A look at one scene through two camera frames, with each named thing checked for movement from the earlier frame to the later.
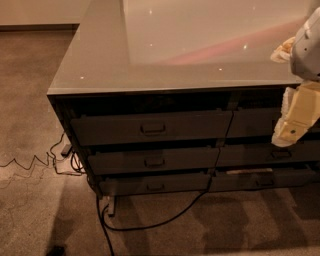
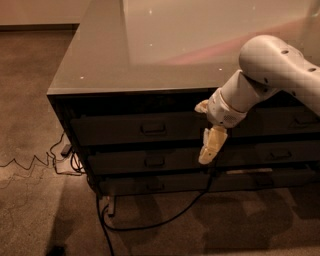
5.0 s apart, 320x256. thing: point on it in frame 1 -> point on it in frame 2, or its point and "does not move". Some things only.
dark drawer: [154, 184] does not move
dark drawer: [177, 129] does not move
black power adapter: [66, 149] does not move
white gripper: [306, 55] -> [222, 112]
